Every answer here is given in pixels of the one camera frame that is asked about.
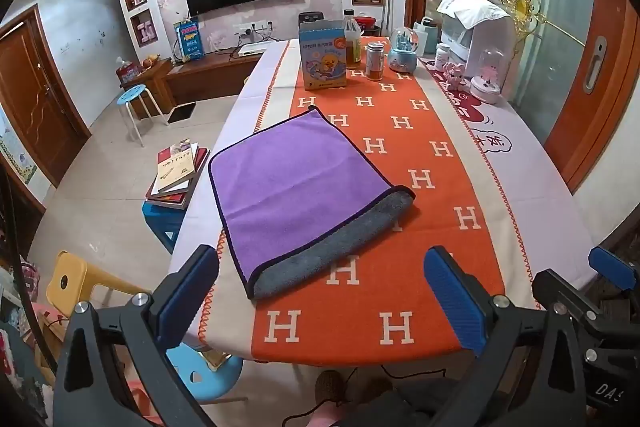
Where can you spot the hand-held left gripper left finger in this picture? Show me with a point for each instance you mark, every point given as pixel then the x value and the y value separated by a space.
pixel 186 292

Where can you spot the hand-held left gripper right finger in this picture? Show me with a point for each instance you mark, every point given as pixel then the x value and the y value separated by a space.
pixel 454 302

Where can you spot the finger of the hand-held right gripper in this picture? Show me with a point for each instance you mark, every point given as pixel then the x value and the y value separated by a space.
pixel 560 289
pixel 613 266

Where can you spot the purple and grey towel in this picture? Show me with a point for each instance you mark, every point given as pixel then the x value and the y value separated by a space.
pixel 290 187

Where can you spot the orange letter-print table cloth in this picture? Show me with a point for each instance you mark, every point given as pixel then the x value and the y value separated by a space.
pixel 435 227

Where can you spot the light blue plastic stool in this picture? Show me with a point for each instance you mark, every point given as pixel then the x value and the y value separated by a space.
pixel 210 379

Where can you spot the yellow plastic chair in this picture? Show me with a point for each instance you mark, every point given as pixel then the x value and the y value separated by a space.
pixel 75 279

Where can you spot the brown slipper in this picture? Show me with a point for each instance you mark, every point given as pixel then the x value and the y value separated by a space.
pixel 330 387
pixel 376 389

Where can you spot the stack of books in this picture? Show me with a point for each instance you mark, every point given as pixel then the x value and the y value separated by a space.
pixel 175 172

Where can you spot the black floor mat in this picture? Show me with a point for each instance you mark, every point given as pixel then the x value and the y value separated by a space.
pixel 181 113

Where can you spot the wooden sliding door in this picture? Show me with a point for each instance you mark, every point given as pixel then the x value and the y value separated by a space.
pixel 595 72

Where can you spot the round blue stool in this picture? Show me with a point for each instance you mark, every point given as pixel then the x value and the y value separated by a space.
pixel 134 94

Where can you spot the wooden television cabinet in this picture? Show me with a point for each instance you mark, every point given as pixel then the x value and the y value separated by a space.
pixel 200 74

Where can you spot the glass dome ornament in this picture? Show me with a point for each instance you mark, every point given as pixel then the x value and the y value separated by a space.
pixel 487 77

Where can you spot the pink figurine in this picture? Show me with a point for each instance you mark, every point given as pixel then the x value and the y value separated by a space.
pixel 454 76

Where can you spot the pink tissue pack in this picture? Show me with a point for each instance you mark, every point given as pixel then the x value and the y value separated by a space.
pixel 129 71

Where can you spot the fruit on cabinet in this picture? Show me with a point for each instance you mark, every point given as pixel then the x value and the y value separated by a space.
pixel 150 62

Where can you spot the small white jar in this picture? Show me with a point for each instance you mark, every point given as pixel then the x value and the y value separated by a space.
pixel 442 57

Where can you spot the blue printed box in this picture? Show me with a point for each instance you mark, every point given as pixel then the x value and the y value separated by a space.
pixel 190 42

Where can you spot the jar with metal lid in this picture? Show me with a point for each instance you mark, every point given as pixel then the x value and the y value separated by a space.
pixel 375 63

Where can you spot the blue snow globe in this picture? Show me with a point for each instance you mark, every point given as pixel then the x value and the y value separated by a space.
pixel 404 54

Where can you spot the white set-top box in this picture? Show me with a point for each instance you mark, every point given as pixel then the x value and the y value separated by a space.
pixel 257 49

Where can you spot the white countertop appliance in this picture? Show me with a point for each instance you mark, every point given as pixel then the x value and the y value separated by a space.
pixel 480 32

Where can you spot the blue cardboard box with duck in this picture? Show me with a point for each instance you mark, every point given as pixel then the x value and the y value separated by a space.
pixel 322 57

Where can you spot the glass bottle with dark cap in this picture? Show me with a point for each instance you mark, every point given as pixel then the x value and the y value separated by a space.
pixel 352 44

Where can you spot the red pot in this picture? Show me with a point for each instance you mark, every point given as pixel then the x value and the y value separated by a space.
pixel 368 27

